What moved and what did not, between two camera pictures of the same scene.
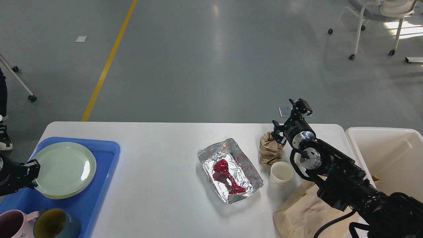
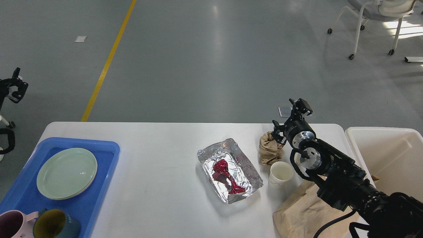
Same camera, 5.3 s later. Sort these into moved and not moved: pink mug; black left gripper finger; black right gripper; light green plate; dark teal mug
Moved: black left gripper finger; light green plate
Not moved: dark teal mug; black right gripper; pink mug
